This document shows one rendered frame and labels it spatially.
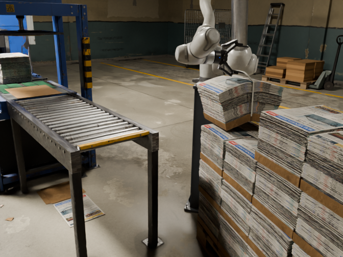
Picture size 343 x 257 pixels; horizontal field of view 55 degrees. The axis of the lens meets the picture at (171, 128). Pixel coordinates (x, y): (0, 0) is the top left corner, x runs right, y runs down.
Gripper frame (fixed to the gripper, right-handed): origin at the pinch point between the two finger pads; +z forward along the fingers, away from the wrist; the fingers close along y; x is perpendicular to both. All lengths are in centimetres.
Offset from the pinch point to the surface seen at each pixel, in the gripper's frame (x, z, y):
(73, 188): 4, -92, 73
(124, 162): -147, -28, 129
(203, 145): -6, -14, 55
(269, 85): 13.8, 10.4, 12.3
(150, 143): -12, -47, 55
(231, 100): 13.6, -12.0, 21.3
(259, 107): 14.0, 6.4, 25.0
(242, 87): 13.9, -7.0, 13.8
